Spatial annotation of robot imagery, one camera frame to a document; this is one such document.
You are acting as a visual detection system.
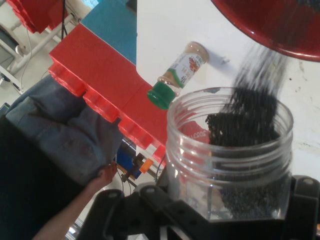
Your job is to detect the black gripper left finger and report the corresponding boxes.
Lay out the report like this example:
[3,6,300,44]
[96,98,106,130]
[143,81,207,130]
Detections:
[74,166,226,240]

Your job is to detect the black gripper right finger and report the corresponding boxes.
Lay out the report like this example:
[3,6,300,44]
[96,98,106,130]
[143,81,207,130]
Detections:
[281,176,320,240]

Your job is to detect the tall clear plastic jar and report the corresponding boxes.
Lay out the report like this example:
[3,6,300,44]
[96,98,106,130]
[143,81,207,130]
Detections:
[165,86,295,222]

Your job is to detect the black seeds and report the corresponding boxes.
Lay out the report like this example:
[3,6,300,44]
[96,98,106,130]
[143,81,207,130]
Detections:
[204,46,292,221]

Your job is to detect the person's bare forearm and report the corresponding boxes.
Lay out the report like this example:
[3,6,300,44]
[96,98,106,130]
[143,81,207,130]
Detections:
[31,162,118,240]

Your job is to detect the small orange plastic piece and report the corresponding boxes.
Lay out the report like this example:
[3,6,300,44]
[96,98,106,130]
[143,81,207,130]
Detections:
[138,158,154,174]

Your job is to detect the person in blue jeans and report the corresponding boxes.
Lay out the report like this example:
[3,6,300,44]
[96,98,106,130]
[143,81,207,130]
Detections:
[0,73,125,240]

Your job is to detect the giant red toy brick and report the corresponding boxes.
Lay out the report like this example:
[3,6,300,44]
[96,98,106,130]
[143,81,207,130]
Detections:
[6,0,67,35]
[48,23,173,167]

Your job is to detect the spice bottle with green cap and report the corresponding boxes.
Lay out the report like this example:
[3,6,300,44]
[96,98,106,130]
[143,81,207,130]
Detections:
[146,41,210,110]

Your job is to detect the red bowl with black rim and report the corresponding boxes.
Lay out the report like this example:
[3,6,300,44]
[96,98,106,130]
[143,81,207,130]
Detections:
[211,0,320,63]

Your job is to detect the white tubular frame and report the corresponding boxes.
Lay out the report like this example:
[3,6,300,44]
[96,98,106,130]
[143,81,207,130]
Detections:
[0,13,76,88]

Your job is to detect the thin black cable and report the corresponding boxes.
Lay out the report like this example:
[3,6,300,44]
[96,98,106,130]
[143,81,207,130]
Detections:
[60,0,70,39]

